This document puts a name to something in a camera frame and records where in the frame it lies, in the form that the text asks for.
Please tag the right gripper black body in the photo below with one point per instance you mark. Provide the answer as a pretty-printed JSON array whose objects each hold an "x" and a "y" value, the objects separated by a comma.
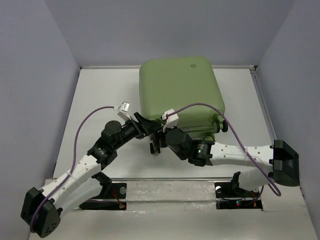
[{"x": 164, "y": 142}]

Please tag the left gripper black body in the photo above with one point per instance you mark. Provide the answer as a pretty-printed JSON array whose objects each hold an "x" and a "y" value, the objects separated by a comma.
[{"x": 130, "y": 131}]

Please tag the green suitcase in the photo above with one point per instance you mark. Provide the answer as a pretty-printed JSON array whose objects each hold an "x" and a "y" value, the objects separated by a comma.
[{"x": 173, "y": 83}]

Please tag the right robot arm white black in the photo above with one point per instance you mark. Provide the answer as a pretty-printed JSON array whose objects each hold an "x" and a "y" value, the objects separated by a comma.
[{"x": 278, "y": 163}]

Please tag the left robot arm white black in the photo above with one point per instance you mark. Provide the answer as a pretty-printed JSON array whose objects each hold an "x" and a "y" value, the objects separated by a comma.
[{"x": 42, "y": 208}]

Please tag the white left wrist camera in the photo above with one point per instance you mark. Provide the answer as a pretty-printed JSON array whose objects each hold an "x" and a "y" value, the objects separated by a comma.
[{"x": 123, "y": 110}]

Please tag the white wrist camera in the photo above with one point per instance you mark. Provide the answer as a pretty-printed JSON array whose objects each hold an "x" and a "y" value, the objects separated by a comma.
[
  {"x": 170, "y": 119},
  {"x": 123, "y": 110}
]

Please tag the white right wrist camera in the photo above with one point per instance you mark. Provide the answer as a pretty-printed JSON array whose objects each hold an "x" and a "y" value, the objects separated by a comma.
[{"x": 170, "y": 119}]

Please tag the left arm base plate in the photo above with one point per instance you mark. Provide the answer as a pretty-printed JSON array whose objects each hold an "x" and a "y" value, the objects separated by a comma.
[{"x": 113, "y": 199}]

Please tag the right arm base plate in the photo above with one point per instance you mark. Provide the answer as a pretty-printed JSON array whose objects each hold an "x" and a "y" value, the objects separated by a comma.
[{"x": 229, "y": 199}]

